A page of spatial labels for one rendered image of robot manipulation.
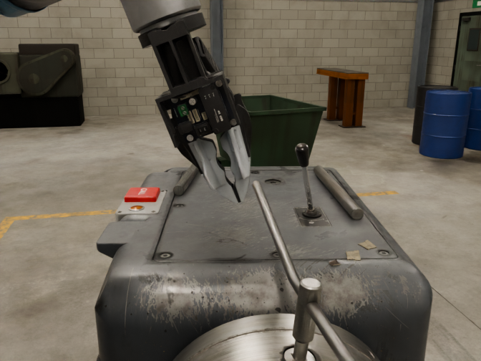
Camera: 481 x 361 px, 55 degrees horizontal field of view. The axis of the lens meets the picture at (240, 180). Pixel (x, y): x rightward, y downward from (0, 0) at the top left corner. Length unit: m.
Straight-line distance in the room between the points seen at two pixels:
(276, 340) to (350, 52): 10.85
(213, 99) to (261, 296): 0.28
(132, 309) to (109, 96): 9.81
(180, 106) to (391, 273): 0.37
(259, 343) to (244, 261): 0.16
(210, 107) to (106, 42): 9.86
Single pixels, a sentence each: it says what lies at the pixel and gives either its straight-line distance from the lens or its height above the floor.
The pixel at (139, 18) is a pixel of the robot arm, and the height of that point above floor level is 1.57.
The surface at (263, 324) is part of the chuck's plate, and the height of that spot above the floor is 1.24.
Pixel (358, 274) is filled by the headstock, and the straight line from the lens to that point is 0.64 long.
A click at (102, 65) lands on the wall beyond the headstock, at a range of 10.32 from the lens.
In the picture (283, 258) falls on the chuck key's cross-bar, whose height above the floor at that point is 1.31.
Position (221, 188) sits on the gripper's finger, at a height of 1.38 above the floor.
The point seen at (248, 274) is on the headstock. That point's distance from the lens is 0.62.
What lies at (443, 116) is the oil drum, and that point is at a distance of 6.75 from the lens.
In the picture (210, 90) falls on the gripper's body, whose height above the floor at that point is 1.50.
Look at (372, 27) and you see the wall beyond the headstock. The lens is 11.50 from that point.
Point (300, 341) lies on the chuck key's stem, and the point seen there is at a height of 1.26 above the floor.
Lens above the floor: 1.55
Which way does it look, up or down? 17 degrees down
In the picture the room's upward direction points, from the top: straight up
